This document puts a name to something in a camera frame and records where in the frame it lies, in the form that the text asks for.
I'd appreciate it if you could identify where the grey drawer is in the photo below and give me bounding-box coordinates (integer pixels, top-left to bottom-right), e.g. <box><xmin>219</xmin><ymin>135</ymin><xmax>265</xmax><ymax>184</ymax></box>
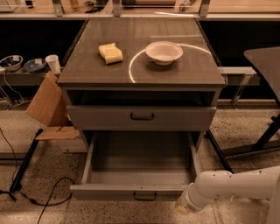
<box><xmin>70</xmin><ymin>131</ymin><xmax>200</xmax><ymax>201</ymax></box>
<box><xmin>66</xmin><ymin>105</ymin><xmax>216</xmax><ymax>131</ymax></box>

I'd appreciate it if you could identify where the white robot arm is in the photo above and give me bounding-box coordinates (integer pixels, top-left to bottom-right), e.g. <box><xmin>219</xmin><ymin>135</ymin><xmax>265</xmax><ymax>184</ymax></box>
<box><xmin>175</xmin><ymin>166</ymin><xmax>280</xmax><ymax>224</ymax></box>

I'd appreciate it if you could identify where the grey drawer cabinet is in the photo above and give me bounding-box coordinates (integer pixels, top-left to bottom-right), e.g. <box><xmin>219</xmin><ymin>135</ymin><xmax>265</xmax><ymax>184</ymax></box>
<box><xmin>58</xmin><ymin>17</ymin><xmax>225</xmax><ymax>145</ymax></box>

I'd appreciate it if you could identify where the grey top drawer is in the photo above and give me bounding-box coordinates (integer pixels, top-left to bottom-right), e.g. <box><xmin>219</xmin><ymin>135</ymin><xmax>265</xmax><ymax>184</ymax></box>
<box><xmin>66</xmin><ymin>105</ymin><xmax>216</xmax><ymax>131</ymax></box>

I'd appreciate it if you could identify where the white bowl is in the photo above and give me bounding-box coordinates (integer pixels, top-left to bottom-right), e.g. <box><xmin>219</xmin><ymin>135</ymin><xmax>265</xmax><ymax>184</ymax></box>
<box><xmin>145</xmin><ymin>41</ymin><xmax>183</xmax><ymax>66</ymax></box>

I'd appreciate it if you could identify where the yellow sponge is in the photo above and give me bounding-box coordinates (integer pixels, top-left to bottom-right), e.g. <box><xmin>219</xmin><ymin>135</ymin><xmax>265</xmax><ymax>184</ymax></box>
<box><xmin>99</xmin><ymin>43</ymin><xmax>123</xmax><ymax>65</ymax></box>

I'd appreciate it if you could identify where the brown cardboard box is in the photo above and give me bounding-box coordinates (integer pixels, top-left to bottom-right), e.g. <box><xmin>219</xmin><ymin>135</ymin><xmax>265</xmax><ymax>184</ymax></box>
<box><xmin>26</xmin><ymin>72</ymin><xmax>80</xmax><ymax>140</ymax></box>

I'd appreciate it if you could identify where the white paper cup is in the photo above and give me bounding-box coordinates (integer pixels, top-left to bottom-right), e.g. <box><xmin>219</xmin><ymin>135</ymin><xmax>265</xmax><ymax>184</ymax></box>
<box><xmin>45</xmin><ymin>54</ymin><xmax>60</xmax><ymax>74</ymax></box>

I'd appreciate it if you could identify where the blue bowl right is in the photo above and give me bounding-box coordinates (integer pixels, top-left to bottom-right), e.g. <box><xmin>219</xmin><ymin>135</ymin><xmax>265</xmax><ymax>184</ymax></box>
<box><xmin>24</xmin><ymin>59</ymin><xmax>46</xmax><ymax>74</ymax></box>

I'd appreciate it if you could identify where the blue bowl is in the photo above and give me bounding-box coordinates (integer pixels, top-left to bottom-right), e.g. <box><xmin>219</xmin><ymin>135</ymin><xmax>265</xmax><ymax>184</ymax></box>
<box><xmin>24</xmin><ymin>59</ymin><xmax>46</xmax><ymax>74</ymax></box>
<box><xmin>0</xmin><ymin>55</ymin><xmax>23</xmax><ymax>72</ymax></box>

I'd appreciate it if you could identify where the blue bowl left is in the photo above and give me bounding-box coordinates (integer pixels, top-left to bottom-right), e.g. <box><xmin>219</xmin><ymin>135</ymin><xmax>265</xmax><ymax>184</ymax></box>
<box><xmin>0</xmin><ymin>55</ymin><xmax>23</xmax><ymax>72</ymax></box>

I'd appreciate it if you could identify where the black right frame leg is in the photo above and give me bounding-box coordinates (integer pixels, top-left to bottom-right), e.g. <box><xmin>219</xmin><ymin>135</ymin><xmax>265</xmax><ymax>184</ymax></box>
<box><xmin>206</xmin><ymin>129</ymin><xmax>233</xmax><ymax>172</ymax></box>

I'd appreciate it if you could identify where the black frame leg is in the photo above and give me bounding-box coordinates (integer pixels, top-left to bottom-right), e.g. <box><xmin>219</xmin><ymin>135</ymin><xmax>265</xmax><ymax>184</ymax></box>
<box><xmin>206</xmin><ymin>129</ymin><xmax>233</xmax><ymax>172</ymax></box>
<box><xmin>10</xmin><ymin>129</ymin><xmax>43</xmax><ymax>193</ymax></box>

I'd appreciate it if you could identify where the black floor cable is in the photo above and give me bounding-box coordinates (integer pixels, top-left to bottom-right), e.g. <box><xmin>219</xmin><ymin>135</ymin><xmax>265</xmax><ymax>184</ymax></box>
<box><xmin>0</xmin><ymin>128</ymin><xmax>75</xmax><ymax>224</ymax></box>

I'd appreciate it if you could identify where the white cable left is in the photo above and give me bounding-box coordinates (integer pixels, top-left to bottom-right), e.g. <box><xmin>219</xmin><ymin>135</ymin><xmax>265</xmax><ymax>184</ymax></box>
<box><xmin>0</xmin><ymin>71</ymin><xmax>25</xmax><ymax>109</ymax></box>

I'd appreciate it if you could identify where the black left frame leg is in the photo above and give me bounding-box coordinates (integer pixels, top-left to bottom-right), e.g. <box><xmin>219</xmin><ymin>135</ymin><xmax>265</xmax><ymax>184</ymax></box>
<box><xmin>10</xmin><ymin>129</ymin><xmax>43</xmax><ymax>193</ymax></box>

